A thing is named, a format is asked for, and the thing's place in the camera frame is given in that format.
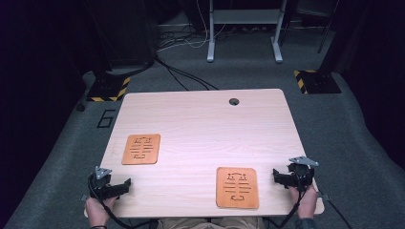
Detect orange leather mat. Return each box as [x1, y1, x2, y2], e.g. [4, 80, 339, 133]
[120, 133, 161, 166]
[215, 166, 260, 210]

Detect person's right hand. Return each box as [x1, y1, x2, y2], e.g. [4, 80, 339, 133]
[288, 183, 319, 220]

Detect thin black cable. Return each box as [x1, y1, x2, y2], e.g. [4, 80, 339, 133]
[316, 187, 353, 229]

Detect black floor cables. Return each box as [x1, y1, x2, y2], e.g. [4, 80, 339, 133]
[155, 55, 220, 92]

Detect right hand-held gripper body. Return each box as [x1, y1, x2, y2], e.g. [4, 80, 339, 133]
[287, 156, 320, 193]

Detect white floor cables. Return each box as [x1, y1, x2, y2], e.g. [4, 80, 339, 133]
[156, 0, 227, 53]

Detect thin black stand leg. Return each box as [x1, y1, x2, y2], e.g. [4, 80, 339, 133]
[317, 0, 340, 54]

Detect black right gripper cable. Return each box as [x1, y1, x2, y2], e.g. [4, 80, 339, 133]
[263, 173, 311, 229]

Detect white metal desk frame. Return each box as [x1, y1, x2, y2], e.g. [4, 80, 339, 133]
[206, 0, 288, 64]

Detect black upright post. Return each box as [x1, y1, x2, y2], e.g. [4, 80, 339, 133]
[318, 0, 361, 77]

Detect person's left hand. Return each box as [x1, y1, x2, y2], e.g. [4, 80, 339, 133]
[84, 196, 118, 229]

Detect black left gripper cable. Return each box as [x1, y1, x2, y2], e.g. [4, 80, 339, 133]
[87, 173, 152, 229]

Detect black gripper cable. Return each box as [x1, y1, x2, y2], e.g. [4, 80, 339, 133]
[87, 173, 152, 229]
[263, 173, 311, 229]

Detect black stand base hazard tape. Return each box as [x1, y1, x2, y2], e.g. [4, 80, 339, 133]
[292, 69, 343, 95]
[86, 71, 132, 103]

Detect person's beige trousers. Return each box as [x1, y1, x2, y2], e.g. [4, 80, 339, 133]
[157, 217, 267, 229]

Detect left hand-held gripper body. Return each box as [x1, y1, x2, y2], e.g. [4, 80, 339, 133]
[88, 165, 121, 201]

